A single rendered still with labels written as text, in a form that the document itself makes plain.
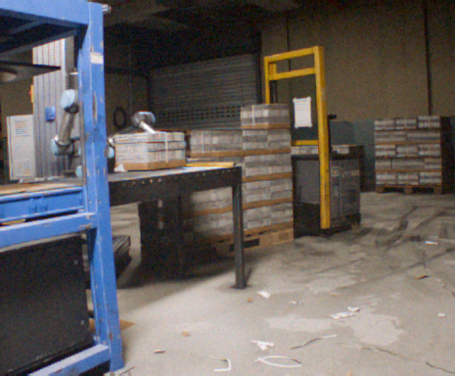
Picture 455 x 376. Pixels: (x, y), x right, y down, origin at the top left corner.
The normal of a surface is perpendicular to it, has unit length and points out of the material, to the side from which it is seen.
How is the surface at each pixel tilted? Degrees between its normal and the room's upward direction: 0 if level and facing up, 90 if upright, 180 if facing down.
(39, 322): 90
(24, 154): 90
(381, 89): 90
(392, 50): 90
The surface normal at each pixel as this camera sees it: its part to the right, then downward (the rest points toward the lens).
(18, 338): 0.83, 0.01
